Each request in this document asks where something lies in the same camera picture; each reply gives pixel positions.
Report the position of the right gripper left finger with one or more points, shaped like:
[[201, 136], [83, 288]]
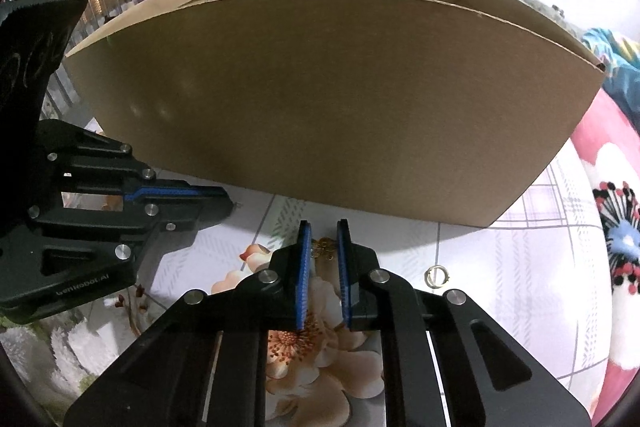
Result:
[[203, 362]]

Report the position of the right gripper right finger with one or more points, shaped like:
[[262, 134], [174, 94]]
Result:
[[446, 362]]

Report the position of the pink floral bed cover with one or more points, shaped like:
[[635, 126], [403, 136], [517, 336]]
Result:
[[608, 147]]

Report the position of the brown cardboard box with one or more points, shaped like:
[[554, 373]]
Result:
[[436, 110]]

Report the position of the blue patterned blanket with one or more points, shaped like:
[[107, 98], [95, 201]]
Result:
[[620, 57]]

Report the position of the gold ring jewelry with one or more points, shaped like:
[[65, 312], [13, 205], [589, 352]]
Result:
[[324, 248]]

